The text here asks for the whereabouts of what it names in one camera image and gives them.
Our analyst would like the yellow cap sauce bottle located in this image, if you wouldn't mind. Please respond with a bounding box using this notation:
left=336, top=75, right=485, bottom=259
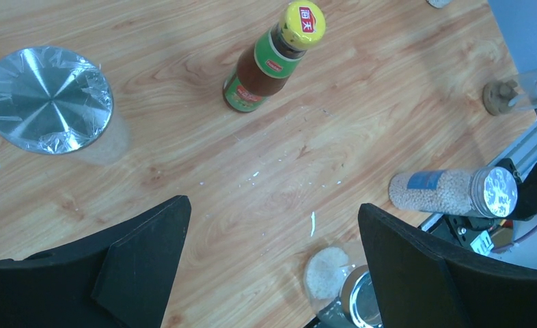
left=223, top=1, right=326, bottom=113

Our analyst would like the silver lid peppercorn bottle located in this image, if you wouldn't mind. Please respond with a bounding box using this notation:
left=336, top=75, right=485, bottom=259
left=388, top=167, right=518, bottom=219

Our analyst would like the black cap grinder bottle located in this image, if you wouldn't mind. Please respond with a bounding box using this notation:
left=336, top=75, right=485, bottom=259
left=482, top=69, right=537, bottom=116

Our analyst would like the silver lid shaker jar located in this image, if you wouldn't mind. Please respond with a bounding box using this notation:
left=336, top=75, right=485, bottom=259
left=0, top=46, right=131, bottom=165

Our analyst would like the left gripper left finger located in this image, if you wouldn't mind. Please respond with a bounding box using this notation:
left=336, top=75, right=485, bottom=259
left=0, top=195, right=191, bottom=327

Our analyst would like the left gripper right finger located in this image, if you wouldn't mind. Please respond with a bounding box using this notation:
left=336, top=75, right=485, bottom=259
left=358, top=204, right=537, bottom=327

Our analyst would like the round glass jar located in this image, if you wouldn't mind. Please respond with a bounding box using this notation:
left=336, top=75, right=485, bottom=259
left=303, top=241, right=383, bottom=328

